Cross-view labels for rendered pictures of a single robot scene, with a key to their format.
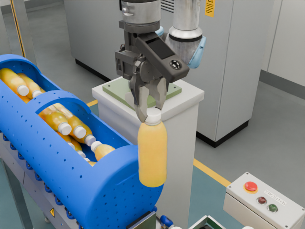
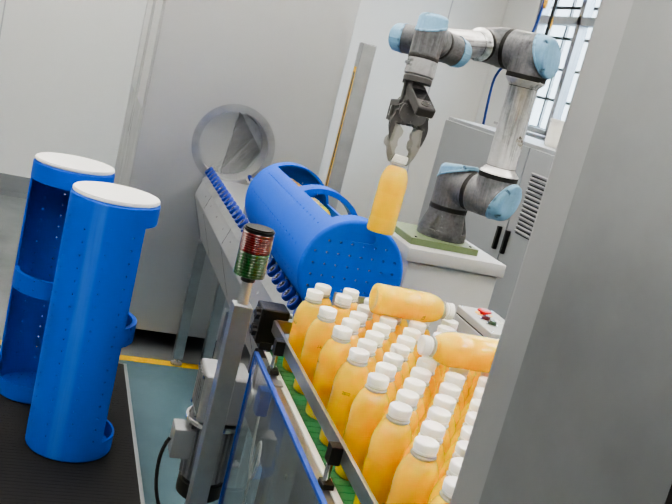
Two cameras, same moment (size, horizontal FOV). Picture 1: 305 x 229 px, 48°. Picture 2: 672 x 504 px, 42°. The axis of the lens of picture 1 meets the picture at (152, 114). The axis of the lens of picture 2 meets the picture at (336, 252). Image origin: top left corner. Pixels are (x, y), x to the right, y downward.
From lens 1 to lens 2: 160 cm
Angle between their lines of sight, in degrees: 31
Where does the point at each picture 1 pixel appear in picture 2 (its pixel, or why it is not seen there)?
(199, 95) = (497, 265)
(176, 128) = (452, 296)
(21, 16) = (339, 166)
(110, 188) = (338, 238)
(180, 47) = (484, 183)
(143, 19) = (416, 69)
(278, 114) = not seen: outside the picture
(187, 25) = (498, 161)
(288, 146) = not seen: outside the picture
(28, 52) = not seen: hidden behind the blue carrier
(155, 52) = (415, 94)
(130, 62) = (397, 104)
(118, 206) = (337, 269)
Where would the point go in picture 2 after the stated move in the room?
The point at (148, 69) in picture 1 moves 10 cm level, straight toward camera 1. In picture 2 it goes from (408, 111) to (393, 109)
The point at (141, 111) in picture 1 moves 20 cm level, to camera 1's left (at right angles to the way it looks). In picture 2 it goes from (390, 146) to (319, 125)
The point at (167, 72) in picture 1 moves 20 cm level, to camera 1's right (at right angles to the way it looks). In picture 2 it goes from (416, 105) to (497, 126)
